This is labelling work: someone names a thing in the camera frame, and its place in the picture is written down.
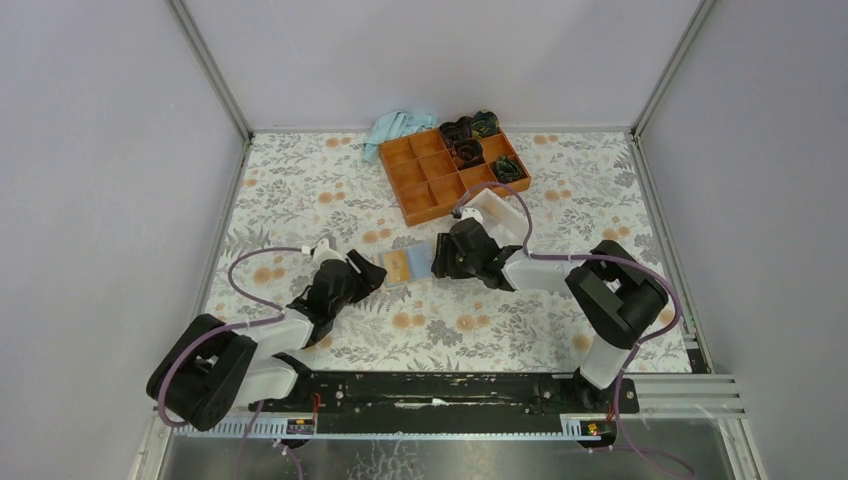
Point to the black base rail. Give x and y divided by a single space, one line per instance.
450 404

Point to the dark rolled band corner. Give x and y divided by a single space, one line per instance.
485 124

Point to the light blue cloth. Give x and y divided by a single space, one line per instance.
392 126

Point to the dark rolled band right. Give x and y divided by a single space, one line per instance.
507 169

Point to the dark rolled band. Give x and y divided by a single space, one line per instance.
467 153
456 131
507 169

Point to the dark rolled band top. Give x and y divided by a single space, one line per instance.
456 131

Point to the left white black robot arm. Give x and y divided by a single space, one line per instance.
215 366

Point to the white card box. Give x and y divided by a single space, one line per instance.
504 223

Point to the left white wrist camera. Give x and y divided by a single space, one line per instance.
324 250

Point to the orange compartment tray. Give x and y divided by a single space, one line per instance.
425 180

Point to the dark rolled band middle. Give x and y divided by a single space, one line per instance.
467 153

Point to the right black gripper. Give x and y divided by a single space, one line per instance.
446 248

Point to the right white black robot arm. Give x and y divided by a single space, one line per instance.
619 297

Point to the beige card holder wallet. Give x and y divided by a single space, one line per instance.
420 257

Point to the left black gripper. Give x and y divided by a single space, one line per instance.
370 277

